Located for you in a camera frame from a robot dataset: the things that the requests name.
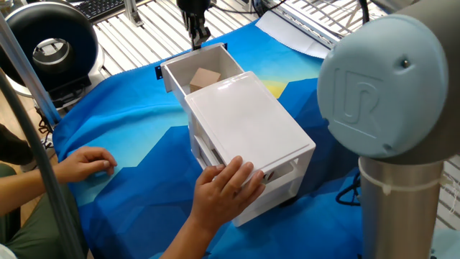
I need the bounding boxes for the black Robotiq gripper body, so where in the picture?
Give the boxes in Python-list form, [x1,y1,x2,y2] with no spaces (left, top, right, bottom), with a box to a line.
[175,0,212,16]

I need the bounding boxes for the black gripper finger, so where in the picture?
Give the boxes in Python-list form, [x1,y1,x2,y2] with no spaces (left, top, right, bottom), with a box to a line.
[182,12,198,50]
[193,13,213,50]

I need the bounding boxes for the white drawer with black handle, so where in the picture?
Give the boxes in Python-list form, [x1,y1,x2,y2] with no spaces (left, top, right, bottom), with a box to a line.
[155,42,246,112]

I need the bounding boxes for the white plastic drawer cabinet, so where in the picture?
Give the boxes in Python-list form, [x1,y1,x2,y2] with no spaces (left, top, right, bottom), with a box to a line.
[185,71,317,228]

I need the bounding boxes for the person's left forearm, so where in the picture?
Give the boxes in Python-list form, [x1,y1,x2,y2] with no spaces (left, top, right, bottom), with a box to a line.
[0,163,62,217]

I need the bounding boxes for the person's right forearm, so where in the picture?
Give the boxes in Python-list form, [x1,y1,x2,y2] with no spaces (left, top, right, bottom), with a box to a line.
[160,215,216,259]

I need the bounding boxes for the person's right hand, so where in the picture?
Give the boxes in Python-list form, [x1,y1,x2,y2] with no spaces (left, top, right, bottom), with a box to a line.
[188,155,267,233]

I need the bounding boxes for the person's left hand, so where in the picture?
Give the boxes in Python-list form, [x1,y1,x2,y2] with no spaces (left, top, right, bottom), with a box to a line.
[53,145,119,184]

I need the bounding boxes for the brown wooden block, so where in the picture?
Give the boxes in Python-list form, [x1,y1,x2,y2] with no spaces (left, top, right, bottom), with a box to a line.
[189,67,222,94]

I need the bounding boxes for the white paper sheet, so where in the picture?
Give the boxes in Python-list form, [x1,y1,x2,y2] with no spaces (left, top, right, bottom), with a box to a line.
[254,10,331,60]

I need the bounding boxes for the black computer keyboard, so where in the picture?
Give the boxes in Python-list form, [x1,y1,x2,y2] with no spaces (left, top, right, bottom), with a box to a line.
[73,0,127,22]

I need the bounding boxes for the blue mountain print cloth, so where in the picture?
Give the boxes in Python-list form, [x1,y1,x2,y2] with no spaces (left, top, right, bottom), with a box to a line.
[52,17,364,259]

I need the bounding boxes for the dark grey curved tube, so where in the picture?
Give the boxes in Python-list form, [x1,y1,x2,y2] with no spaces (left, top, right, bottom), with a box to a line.
[0,70,88,259]

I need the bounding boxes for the green trousers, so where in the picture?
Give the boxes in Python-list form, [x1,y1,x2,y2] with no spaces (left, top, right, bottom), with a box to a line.
[0,163,89,259]

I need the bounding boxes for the metal corner bracket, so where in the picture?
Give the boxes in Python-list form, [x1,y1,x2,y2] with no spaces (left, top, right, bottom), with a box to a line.
[123,0,145,28]

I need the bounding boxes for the black cable bundle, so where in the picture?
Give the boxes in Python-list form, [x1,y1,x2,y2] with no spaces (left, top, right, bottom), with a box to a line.
[210,0,371,25]

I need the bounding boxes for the aluminium frame beam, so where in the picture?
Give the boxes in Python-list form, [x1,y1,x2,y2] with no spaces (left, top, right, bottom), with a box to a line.
[0,14,63,127]

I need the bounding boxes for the thin black cable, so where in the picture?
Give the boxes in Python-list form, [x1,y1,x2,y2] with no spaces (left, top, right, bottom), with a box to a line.
[34,106,55,149]

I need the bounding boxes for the black cable with metal plug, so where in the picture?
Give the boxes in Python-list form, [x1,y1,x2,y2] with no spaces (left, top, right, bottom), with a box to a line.
[336,172,362,208]

